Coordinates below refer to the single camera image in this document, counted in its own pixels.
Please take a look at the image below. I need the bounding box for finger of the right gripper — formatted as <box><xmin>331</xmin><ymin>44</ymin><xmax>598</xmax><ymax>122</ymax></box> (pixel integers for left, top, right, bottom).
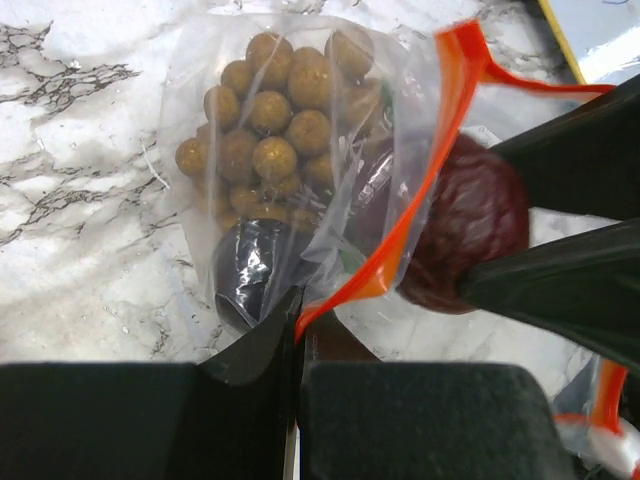
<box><xmin>459</xmin><ymin>219</ymin><xmax>639</xmax><ymax>373</ymax></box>
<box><xmin>492</xmin><ymin>79</ymin><xmax>640</xmax><ymax>220</ymax></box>

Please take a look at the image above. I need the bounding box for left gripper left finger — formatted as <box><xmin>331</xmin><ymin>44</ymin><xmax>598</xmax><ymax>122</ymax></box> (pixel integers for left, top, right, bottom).
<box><xmin>1</xmin><ymin>289</ymin><xmax>301</xmax><ymax>479</ymax></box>

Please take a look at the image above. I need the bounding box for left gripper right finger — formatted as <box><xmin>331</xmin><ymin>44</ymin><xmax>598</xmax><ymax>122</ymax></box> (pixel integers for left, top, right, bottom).
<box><xmin>298</xmin><ymin>313</ymin><xmax>574</xmax><ymax>479</ymax></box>

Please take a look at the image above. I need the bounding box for dark red fake fruit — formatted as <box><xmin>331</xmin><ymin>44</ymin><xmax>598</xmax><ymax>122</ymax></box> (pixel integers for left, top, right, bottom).
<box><xmin>397</xmin><ymin>134</ymin><xmax>530</xmax><ymax>315</ymax></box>

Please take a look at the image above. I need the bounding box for clear orange zip bag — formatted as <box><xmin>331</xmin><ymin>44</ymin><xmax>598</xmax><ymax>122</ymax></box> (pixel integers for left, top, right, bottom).
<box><xmin>159</xmin><ymin>13</ymin><xmax>639</xmax><ymax>479</ymax></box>

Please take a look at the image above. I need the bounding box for dark purple fake eggplant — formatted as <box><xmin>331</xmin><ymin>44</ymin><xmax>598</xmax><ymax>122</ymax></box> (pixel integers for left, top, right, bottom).
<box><xmin>208</xmin><ymin>212</ymin><xmax>321</xmax><ymax>334</ymax></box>

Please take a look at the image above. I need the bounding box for brown fake grape bunch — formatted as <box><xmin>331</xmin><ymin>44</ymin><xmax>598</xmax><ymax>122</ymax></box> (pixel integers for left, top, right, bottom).
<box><xmin>175</xmin><ymin>28</ymin><xmax>391</xmax><ymax>232</ymax></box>

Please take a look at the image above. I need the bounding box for small whiteboard yellow frame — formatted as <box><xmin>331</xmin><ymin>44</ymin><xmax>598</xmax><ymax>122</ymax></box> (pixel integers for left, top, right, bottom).
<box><xmin>539</xmin><ymin>0</ymin><xmax>640</xmax><ymax>85</ymax></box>

